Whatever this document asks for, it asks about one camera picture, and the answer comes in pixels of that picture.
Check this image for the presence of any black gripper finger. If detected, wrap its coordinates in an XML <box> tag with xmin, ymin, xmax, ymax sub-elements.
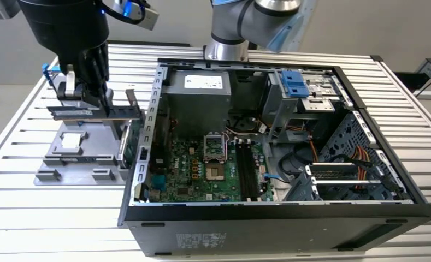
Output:
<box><xmin>104</xmin><ymin>42</ymin><xmax>112</xmax><ymax>115</ymax></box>
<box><xmin>78</xmin><ymin>45</ymin><xmax>108</xmax><ymax>117</ymax></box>

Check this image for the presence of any green graphics card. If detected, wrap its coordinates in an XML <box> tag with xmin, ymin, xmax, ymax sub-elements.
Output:
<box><xmin>115</xmin><ymin>88</ymin><xmax>147</xmax><ymax>169</ymax></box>

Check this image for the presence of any blue data cable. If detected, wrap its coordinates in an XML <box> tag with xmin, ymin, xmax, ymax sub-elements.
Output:
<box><xmin>264</xmin><ymin>173</ymin><xmax>292</xmax><ymax>183</ymax></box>

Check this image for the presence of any black open PC case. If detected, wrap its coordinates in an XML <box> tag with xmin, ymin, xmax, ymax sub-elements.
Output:
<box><xmin>116</xmin><ymin>56</ymin><xmax>431</xmax><ymax>257</ymax></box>

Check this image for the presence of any red orange flat cable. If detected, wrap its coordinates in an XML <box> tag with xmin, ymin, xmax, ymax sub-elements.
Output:
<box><xmin>348</xmin><ymin>146</ymin><xmax>374</xmax><ymax>192</ymax></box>

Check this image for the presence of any round black speaker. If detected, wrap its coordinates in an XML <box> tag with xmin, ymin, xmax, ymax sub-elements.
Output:
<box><xmin>236</xmin><ymin>116</ymin><xmax>260</xmax><ymax>132</ymax></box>

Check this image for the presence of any grey parts rack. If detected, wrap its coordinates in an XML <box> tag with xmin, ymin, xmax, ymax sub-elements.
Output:
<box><xmin>32</xmin><ymin>87</ymin><xmax>136</xmax><ymax>188</ymax></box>

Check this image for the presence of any orange wire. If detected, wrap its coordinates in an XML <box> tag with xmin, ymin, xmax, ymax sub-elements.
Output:
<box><xmin>287</xmin><ymin>122</ymin><xmax>319</xmax><ymax>164</ymax></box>

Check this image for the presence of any silver CPU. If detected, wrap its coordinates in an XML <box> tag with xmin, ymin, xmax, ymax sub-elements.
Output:
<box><xmin>60</xmin><ymin>133</ymin><xmax>84</xmax><ymax>150</ymax></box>

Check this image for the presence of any wire locking lever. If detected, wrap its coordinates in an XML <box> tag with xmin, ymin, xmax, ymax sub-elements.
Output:
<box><xmin>222</xmin><ymin>130</ymin><xmax>230</xmax><ymax>162</ymax></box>

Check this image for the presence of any black looped cable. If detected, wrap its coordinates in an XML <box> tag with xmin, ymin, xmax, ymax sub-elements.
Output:
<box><xmin>278</xmin><ymin>149</ymin><xmax>312</xmax><ymax>182</ymax></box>

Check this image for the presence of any grey power supply unit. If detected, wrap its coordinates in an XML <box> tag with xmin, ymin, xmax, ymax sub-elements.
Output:
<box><xmin>160</xmin><ymin>69</ymin><xmax>232</xmax><ymax>137</ymax></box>

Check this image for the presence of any metal socket cover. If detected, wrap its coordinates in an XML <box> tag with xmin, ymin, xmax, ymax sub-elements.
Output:
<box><xmin>203</xmin><ymin>130</ymin><xmax>226</xmax><ymax>164</ymax></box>

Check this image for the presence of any blue plastic drive latch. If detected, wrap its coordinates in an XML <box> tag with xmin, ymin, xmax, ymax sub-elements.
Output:
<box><xmin>279</xmin><ymin>70</ymin><xmax>307</xmax><ymax>98</ymax></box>

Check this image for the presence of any hard disk in blue carrier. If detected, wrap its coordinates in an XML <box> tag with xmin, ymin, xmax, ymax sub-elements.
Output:
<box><xmin>42</xmin><ymin>62</ymin><xmax>107</xmax><ymax>127</ymax></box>

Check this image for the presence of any metal drive cage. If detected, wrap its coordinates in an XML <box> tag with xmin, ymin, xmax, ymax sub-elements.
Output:
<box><xmin>262</xmin><ymin>69</ymin><xmax>350</xmax><ymax>144</ymax></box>

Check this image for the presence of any grey disk bay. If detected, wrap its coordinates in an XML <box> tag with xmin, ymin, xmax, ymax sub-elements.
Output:
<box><xmin>283</xmin><ymin>161</ymin><xmax>408</xmax><ymax>203</ymax></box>

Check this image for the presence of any black RAM slot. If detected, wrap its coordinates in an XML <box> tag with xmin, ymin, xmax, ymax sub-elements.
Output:
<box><xmin>248</xmin><ymin>138</ymin><xmax>263</xmax><ymax>203</ymax></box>
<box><xmin>236</xmin><ymin>138</ymin><xmax>247</xmax><ymax>203</ymax></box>
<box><xmin>240</xmin><ymin>138</ymin><xmax>252</xmax><ymax>203</ymax></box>
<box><xmin>244</xmin><ymin>138</ymin><xmax>258</xmax><ymax>203</ymax></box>

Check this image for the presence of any CPU socket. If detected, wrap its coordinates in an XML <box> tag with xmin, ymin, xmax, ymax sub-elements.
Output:
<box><xmin>204</xmin><ymin>163</ymin><xmax>226</xmax><ymax>181</ymax></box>

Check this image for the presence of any green Dell motherboard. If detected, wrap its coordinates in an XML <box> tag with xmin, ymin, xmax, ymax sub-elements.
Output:
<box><xmin>146</xmin><ymin>133</ymin><xmax>276</xmax><ymax>204</ymax></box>

